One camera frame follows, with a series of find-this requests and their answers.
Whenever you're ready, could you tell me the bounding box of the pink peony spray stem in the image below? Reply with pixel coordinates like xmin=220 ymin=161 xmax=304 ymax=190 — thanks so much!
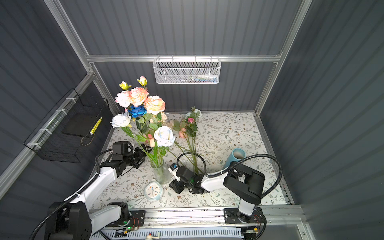
xmin=115 ymin=81 xmax=132 ymax=110

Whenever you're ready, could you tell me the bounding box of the black wire basket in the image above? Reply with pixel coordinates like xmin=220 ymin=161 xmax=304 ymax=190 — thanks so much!
xmin=24 ymin=90 xmax=112 ymax=164

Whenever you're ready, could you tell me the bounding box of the white wire mesh basket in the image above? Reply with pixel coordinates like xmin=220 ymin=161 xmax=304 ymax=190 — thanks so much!
xmin=153 ymin=59 xmax=222 ymax=85

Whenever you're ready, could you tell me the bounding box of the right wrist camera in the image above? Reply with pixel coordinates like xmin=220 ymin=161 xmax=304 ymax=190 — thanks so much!
xmin=168 ymin=163 xmax=181 ymax=182

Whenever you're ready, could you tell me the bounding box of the white blue rose stem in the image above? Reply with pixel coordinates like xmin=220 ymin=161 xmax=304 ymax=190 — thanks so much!
xmin=154 ymin=126 xmax=176 ymax=165

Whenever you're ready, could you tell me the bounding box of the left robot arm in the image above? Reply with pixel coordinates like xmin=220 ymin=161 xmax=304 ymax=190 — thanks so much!
xmin=44 ymin=141 xmax=150 ymax=240

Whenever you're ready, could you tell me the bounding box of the small round alarm clock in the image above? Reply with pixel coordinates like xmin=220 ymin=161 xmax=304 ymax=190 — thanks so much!
xmin=144 ymin=181 xmax=164 ymax=203

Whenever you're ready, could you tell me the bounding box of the teal ceramic vase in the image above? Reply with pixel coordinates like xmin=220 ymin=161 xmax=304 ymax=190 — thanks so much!
xmin=223 ymin=148 xmax=246 ymax=170

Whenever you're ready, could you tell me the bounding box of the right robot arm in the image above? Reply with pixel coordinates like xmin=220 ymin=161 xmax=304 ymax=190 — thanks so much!
xmin=168 ymin=163 xmax=265 ymax=216

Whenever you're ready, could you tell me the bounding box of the pink tulip stem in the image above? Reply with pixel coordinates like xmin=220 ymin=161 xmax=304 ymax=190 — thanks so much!
xmin=147 ymin=138 xmax=157 ymax=165

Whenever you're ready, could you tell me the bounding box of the pile of artificial flowers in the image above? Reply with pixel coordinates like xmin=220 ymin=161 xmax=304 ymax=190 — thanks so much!
xmin=161 ymin=107 xmax=202 ymax=175

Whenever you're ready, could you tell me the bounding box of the yellow marker in basket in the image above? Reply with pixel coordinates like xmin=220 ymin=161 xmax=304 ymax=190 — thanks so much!
xmin=89 ymin=117 xmax=103 ymax=135

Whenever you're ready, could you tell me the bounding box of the clear ribbed glass vase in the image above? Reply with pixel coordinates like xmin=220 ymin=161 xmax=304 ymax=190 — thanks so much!
xmin=151 ymin=158 xmax=171 ymax=185

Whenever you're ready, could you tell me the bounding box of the aluminium mounting rail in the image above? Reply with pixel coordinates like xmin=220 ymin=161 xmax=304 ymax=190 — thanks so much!
xmin=138 ymin=205 xmax=307 ymax=229

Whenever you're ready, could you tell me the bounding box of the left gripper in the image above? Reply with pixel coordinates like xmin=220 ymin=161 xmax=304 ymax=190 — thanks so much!
xmin=123 ymin=143 xmax=152 ymax=168

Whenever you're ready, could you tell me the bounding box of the left black cable conduit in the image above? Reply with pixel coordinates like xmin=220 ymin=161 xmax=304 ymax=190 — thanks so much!
xmin=28 ymin=148 xmax=115 ymax=240

